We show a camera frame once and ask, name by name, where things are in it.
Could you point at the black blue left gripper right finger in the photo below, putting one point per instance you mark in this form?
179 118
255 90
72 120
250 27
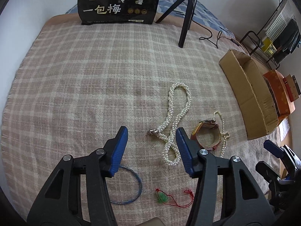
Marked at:
226 193

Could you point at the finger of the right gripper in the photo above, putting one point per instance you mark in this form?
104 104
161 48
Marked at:
275 150
267 172

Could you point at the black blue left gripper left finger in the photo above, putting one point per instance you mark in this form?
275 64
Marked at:
76 192

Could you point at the dark blue bangle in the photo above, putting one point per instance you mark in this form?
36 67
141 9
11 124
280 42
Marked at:
140 187

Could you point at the brown cardboard box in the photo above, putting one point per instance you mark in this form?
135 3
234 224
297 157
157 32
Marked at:
252 93

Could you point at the orange cloth covered table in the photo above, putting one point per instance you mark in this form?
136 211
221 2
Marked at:
285 90

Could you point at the brown leather watch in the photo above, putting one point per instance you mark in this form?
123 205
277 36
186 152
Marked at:
213 128

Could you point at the yellow box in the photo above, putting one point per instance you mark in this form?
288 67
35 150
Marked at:
268 47

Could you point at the black clothes rack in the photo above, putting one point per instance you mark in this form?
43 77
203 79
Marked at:
253 42

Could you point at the dark hanging clothes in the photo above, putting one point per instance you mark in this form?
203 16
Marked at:
286 42

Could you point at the pink plaid blanket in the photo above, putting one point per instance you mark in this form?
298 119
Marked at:
79 84

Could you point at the striped hanging towel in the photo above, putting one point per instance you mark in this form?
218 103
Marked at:
279 20

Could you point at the blue patterned mattress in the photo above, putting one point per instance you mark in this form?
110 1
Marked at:
202 15

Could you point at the black tripod stand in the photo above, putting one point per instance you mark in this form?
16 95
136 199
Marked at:
187 18

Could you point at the black snack bag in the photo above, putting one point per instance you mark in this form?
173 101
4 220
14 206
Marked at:
117 11

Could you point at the green jade red cord pendant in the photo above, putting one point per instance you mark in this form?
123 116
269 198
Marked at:
168 199

